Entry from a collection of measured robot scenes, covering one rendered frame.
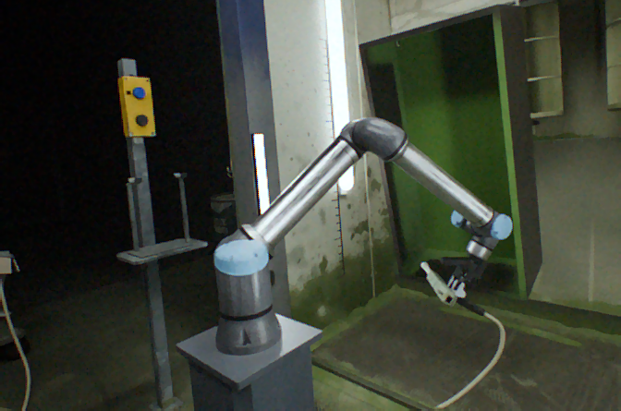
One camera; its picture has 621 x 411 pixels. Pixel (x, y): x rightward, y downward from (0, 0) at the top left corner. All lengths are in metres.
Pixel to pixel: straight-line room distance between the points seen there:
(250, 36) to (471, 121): 1.19
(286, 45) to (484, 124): 1.12
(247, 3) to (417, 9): 1.41
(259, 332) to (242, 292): 0.12
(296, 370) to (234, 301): 0.26
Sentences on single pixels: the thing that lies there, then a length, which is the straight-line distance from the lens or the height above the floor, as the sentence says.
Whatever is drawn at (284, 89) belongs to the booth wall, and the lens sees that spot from 2.16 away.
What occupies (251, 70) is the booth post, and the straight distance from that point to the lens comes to 2.03.
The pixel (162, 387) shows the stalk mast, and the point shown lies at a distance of 2.16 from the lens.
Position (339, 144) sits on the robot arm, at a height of 1.18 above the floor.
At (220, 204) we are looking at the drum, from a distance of 2.71.
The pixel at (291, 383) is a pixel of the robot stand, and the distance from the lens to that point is 1.18.
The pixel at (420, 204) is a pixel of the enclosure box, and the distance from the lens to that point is 2.28.
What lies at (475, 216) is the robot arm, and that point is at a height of 0.89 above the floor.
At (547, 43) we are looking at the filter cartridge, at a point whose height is 1.70.
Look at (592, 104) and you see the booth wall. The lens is 3.10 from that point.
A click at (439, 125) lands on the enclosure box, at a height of 1.25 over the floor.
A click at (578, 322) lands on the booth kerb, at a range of 2.73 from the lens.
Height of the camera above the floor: 1.17
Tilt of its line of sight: 4 degrees down
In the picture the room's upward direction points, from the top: 5 degrees counter-clockwise
